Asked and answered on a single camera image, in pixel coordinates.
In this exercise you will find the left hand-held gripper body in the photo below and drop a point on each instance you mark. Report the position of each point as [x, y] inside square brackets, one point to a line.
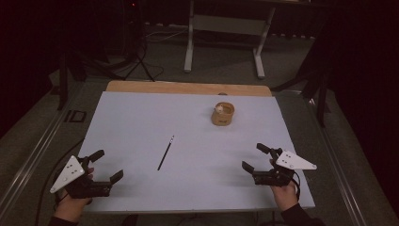
[89, 188]

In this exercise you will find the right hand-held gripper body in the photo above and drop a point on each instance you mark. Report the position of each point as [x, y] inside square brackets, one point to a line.
[276, 177]

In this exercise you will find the person's right hand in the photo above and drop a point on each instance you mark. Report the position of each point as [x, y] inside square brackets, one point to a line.
[284, 197]

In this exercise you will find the person's left hand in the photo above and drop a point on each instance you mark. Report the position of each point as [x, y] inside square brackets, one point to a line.
[70, 207]

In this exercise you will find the floor outlet plate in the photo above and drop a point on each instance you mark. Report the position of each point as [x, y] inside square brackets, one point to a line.
[75, 116]

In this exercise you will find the round wooden cup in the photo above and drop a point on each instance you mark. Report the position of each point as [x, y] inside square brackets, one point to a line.
[222, 118]

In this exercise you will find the black pencil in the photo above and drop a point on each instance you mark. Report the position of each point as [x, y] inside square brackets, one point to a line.
[165, 153]

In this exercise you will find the small white eraser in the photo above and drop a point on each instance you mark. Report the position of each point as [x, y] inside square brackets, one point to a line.
[219, 109]

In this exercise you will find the light blue table mat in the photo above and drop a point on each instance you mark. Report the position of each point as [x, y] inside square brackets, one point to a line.
[188, 182]

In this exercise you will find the black metal stand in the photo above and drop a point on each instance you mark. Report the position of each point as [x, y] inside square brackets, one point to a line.
[321, 100]
[62, 84]

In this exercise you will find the black tripod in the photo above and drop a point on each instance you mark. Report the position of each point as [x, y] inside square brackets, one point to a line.
[140, 59]

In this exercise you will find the white metal stand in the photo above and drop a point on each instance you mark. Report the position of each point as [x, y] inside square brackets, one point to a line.
[188, 47]

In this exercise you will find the metal floor rail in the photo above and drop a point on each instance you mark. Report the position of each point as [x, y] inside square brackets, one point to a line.
[31, 164]
[338, 169]

